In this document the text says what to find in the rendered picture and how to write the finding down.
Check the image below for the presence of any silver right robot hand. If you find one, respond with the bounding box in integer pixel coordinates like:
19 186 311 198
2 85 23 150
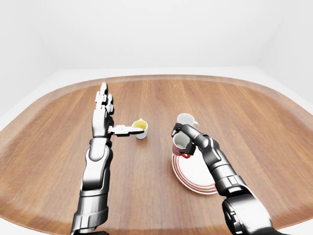
171 123 222 168

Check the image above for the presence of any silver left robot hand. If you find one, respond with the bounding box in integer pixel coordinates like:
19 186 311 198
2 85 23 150
91 82 144 139

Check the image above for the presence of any red patterned mug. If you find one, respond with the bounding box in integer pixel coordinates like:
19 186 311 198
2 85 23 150
171 132 192 159

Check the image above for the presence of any white plate with red rings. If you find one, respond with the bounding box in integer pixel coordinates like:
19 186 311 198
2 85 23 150
171 153 219 195

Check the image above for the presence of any white mug with yellow inside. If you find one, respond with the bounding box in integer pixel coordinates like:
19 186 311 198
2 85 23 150
132 118 149 140

